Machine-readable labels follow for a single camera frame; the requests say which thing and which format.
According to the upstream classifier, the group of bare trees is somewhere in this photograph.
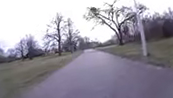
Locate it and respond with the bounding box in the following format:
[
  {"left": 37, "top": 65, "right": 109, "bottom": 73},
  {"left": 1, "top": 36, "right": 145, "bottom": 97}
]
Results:
[{"left": 0, "top": 9, "right": 84, "bottom": 65}]

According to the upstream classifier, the grey asphalt path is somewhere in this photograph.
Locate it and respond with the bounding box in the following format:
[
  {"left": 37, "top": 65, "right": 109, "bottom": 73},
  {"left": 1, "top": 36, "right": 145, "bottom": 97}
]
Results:
[{"left": 0, "top": 35, "right": 173, "bottom": 98}]

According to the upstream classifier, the wide spreading bare tree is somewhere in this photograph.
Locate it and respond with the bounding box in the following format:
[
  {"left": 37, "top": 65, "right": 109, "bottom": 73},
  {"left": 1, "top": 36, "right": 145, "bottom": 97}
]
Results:
[{"left": 81, "top": 0, "right": 155, "bottom": 52}]

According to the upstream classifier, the pale lamp pole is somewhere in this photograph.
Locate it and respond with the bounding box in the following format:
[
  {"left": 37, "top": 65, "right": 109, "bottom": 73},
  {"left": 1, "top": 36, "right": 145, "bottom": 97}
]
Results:
[{"left": 128, "top": 0, "right": 150, "bottom": 59}]

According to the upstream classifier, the grass verge with field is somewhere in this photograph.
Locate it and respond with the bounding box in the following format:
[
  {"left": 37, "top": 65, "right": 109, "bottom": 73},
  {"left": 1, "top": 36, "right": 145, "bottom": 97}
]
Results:
[{"left": 0, "top": 49, "right": 91, "bottom": 98}]

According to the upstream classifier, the dark hedge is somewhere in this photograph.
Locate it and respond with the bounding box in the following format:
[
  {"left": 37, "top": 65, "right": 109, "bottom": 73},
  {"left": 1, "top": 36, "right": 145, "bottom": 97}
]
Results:
[{"left": 143, "top": 17, "right": 173, "bottom": 42}]

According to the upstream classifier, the grass verge with leaves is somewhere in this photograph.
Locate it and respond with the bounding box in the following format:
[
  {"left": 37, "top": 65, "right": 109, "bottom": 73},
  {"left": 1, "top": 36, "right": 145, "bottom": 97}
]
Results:
[{"left": 94, "top": 34, "right": 173, "bottom": 96}]

